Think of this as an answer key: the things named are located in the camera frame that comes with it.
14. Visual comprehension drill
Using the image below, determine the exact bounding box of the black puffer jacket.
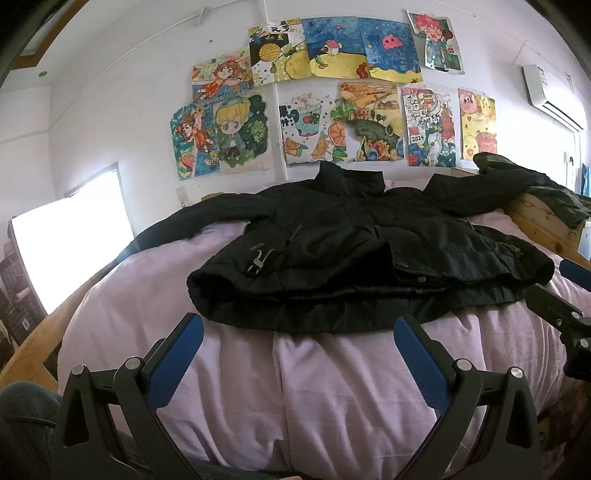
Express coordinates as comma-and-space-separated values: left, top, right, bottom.
123, 163, 555, 335

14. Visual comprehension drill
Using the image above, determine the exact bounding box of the dark green jacket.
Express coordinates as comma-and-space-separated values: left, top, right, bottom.
473, 152, 590, 229

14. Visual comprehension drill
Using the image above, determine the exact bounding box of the person dark trouser leg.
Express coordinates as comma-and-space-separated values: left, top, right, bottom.
1, 382, 62, 479

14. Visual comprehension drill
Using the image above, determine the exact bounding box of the pink bed sheet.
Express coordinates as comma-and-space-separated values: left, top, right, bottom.
58, 222, 577, 479

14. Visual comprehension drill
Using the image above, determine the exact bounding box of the bright window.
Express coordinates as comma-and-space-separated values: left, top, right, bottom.
11, 165, 133, 314

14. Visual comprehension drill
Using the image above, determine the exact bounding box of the pink pigs drawing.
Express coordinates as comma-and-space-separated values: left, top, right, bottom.
458, 89, 498, 160

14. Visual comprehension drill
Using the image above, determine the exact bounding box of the white air conditioner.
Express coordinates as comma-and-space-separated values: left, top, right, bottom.
522, 64, 587, 133

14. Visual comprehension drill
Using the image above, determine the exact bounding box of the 2024 dragon drawing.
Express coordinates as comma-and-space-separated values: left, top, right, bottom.
401, 85, 457, 168

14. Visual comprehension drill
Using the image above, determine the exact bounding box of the red hair kid drawing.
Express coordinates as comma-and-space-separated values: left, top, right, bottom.
407, 11, 465, 75

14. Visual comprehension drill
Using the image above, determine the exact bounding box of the landscape hill drawing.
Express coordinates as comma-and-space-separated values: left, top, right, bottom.
339, 81, 404, 162

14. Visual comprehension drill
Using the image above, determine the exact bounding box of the pink jellyfish drawing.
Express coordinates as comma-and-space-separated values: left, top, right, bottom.
358, 17, 423, 84

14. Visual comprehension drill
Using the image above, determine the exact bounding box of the swimming girl drawing lower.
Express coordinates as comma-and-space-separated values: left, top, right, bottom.
170, 103, 219, 181

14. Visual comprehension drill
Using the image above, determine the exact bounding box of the juice and oranges drawing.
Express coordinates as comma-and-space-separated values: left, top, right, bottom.
279, 93, 349, 166

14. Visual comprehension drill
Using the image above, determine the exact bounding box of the blond boy drawing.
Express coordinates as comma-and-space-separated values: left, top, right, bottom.
213, 92, 273, 175

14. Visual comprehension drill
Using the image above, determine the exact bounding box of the fish on beach drawing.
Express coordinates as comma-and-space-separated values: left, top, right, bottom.
301, 16, 369, 79

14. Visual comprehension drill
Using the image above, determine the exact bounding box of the orange hair girl drawing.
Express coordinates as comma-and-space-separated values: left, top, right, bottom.
191, 47, 254, 104

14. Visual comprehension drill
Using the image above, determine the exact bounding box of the pineapple drawing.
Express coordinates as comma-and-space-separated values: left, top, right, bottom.
249, 18, 311, 86

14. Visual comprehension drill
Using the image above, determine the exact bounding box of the wooden bed frame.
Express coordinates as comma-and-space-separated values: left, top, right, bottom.
7, 184, 590, 391

